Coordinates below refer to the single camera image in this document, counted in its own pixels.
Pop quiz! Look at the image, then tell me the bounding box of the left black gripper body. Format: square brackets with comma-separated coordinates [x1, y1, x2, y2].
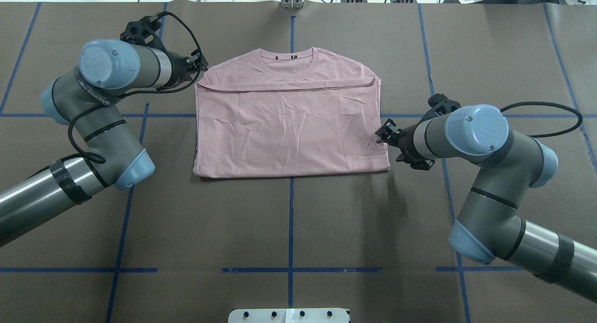
[166, 52, 196, 87]

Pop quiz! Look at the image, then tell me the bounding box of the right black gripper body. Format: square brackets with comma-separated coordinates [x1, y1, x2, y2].
[392, 125, 420, 162]

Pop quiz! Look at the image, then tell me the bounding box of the pink Snoopy t-shirt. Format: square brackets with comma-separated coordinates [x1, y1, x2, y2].
[193, 47, 389, 179]

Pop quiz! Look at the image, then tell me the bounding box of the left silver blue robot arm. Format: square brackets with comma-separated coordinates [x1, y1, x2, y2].
[0, 39, 207, 245]

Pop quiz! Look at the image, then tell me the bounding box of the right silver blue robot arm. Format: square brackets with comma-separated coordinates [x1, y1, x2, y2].
[376, 101, 597, 302]

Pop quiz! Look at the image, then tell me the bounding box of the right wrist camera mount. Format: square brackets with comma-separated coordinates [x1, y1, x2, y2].
[419, 93, 461, 123]

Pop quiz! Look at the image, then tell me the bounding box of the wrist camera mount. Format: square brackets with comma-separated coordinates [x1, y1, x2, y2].
[419, 93, 461, 123]
[119, 15, 166, 50]

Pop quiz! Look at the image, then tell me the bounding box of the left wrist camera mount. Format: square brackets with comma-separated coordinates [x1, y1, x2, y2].
[119, 15, 166, 50]

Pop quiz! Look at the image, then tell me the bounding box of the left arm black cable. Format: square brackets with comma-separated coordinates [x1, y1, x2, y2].
[68, 12, 203, 165]

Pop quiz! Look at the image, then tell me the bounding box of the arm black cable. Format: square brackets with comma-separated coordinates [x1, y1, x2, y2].
[68, 12, 203, 165]
[499, 102, 583, 138]

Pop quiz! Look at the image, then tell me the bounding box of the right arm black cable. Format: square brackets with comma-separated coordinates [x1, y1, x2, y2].
[499, 102, 583, 138]

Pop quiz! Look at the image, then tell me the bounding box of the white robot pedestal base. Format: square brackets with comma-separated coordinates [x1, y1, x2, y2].
[228, 308, 351, 323]

